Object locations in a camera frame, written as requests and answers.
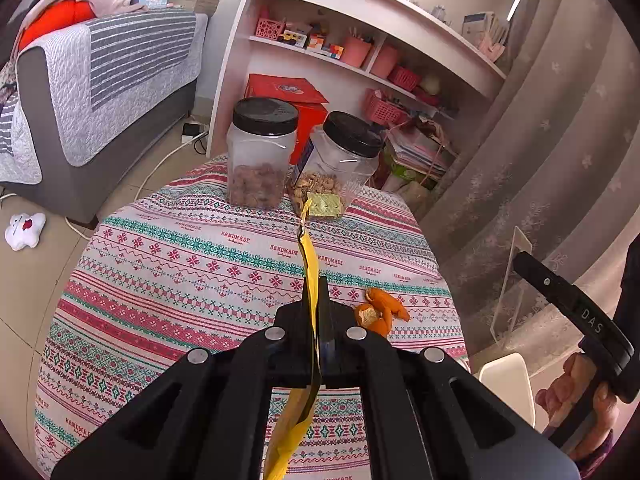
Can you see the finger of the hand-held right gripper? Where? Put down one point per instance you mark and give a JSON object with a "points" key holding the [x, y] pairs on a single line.
{"points": [[542, 276]]}

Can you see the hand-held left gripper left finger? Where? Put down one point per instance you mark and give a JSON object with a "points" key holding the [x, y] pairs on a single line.
{"points": [[292, 325]]}

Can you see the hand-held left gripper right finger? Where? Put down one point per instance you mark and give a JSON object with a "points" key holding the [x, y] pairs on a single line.
{"points": [[335, 325]]}

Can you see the yellow packet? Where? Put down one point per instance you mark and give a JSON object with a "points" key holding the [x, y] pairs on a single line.
{"points": [[311, 270]]}

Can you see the person's right forearm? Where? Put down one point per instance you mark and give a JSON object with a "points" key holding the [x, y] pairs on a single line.
{"points": [[605, 457]]}

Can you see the person's right hand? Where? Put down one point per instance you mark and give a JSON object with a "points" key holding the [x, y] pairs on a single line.
{"points": [[560, 390]]}

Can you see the clear plastic sheet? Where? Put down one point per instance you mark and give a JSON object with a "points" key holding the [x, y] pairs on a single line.
{"points": [[515, 285]]}

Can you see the orange peel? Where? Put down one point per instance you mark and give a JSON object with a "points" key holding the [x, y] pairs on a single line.
{"points": [[377, 312]]}

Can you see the patterned tablecloth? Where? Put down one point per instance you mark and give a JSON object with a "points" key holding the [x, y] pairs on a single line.
{"points": [[175, 285]]}

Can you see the grey embroidered curtain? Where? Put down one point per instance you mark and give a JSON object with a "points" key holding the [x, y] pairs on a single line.
{"points": [[550, 135]]}

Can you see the clear jar of peanuts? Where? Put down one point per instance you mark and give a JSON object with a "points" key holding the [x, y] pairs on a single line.
{"points": [[335, 170]]}

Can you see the blue white box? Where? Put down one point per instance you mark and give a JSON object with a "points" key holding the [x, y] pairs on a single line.
{"points": [[305, 160]]}

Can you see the clear jar of walnuts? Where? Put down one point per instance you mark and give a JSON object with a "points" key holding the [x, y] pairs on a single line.
{"points": [[260, 160]]}

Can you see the green white box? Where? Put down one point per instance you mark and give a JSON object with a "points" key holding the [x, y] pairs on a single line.
{"points": [[406, 172]]}

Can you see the stack of papers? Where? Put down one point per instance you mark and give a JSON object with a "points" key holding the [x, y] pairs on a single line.
{"points": [[417, 150]]}

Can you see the white power strip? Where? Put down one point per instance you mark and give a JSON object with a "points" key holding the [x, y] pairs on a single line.
{"points": [[194, 131]]}

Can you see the cream plush toy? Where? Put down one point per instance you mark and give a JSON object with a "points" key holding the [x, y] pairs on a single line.
{"points": [[430, 84]]}

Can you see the large pink basket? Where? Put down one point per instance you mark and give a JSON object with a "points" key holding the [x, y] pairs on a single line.
{"points": [[382, 107]]}

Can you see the red box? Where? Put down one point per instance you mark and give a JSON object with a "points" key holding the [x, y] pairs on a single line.
{"points": [[285, 92]]}

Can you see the small pink basket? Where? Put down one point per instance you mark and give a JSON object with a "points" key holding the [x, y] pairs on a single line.
{"points": [[404, 78]]}

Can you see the pink cylinder container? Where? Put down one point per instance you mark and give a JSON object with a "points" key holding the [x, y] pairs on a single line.
{"points": [[384, 61]]}

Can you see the pink pen cup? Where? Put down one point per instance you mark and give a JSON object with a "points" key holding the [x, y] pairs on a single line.
{"points": [[356, 52]]}

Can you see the colourful puzzle cubes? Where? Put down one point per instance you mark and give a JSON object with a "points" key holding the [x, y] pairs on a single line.
{"points": [[325, 46]]}

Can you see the white plush toy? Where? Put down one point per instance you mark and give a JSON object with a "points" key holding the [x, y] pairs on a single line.
{"points": [[25, 230]]}

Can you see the yellow toy car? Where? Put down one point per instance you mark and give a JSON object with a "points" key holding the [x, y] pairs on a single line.
{"points": [[291, 39]]}

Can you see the pink lattice basket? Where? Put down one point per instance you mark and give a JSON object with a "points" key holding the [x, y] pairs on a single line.
{"points": [[270, 28]]}

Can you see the striped grey quilt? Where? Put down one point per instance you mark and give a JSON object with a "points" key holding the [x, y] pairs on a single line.
{"points": [[125, 60]]}

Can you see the grey sofa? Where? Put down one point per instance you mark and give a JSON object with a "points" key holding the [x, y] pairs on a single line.
{"points": [[40, 125]]}

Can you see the orange cloth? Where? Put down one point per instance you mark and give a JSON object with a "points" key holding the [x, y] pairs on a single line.
{"points": [[55, 20]]}

